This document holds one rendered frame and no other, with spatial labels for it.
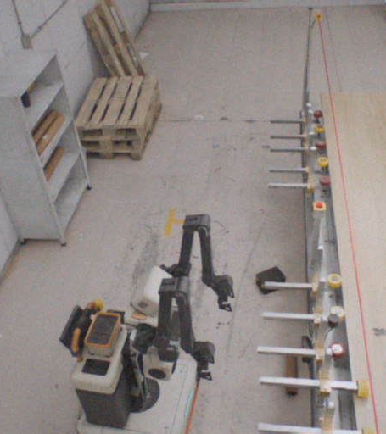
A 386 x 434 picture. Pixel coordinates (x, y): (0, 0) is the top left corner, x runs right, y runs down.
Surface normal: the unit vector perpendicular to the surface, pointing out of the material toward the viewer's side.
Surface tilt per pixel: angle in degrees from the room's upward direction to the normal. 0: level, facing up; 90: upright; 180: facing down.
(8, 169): 90
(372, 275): 0
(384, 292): 0
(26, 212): 90
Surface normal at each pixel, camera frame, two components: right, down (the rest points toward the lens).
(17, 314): -0.08, -0.76
